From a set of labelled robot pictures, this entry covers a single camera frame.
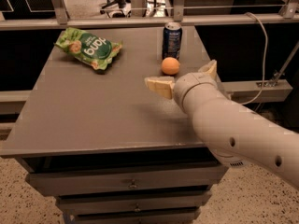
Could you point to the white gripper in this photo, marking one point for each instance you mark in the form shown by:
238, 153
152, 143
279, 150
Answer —
191, 84

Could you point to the orange fruit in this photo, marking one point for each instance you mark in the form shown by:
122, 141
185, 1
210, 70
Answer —
170, 66

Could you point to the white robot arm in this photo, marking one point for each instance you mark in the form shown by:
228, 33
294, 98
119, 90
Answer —
232, 132

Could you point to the blue pepsi can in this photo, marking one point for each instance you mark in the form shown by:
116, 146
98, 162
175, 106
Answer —
172, 35

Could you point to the green chip bag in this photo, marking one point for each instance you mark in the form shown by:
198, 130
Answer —
93, 50

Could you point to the black office chair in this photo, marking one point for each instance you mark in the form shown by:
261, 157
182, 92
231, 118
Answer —
120, 13

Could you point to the grey drawer cabinet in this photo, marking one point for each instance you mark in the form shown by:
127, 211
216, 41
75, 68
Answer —
77, 120

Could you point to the middle grey drawer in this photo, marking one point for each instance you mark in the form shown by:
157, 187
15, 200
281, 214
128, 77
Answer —
134, 202

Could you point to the grey drawer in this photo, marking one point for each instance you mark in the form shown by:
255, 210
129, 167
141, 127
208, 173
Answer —
134, 202
143, 217
126, 179

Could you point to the bottom grey drawer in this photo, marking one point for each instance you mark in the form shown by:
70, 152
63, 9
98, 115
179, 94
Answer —
143, 217

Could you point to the top grey drawer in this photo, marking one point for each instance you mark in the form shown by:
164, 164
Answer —
126, 179

